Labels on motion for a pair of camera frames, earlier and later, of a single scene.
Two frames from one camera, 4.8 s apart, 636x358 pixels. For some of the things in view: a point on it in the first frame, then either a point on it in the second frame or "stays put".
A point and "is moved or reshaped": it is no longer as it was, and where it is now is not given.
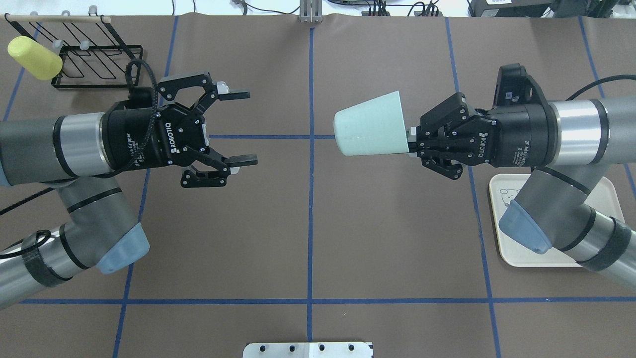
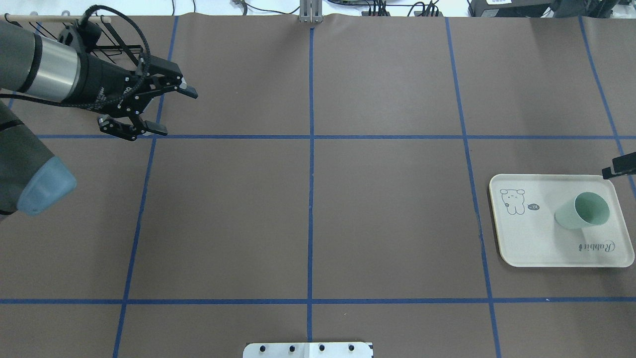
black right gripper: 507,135 to 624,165
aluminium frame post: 311,11 stays put
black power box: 516,8 stays put
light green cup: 375,127 is moved or reshaped
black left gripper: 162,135 to 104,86
